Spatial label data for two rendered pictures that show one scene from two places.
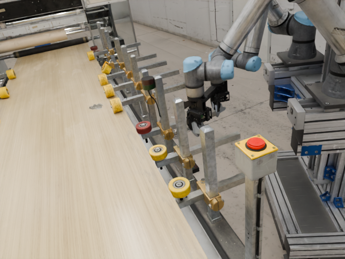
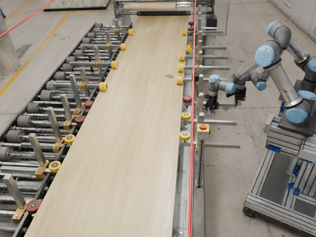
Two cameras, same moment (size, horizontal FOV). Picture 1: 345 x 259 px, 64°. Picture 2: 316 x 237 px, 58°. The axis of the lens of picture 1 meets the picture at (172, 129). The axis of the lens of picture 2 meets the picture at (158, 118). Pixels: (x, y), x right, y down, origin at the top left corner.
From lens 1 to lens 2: 1.14 m
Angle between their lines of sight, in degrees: 21
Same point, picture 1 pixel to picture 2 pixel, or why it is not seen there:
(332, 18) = (280, 83)
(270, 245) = (243, 198)
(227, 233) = not seen: hidden behind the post
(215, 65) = (224, 83)
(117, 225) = (150, 139)
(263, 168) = (201, 136)
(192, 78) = (211, 86)
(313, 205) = (280, 186)
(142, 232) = (159, 146)
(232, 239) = not seen: hidden behind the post
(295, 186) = (278, 172)
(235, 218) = (231, 176)
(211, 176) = not seen: hidden behind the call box
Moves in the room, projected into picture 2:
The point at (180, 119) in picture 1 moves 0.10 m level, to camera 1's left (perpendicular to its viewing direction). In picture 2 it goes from (200, 104) to (187, 101)
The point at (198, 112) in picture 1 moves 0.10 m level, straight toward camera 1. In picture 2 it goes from (211, 103) to (206, 110)
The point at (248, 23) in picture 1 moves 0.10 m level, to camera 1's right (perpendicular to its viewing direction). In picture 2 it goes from (249, 67) to (265, 70)
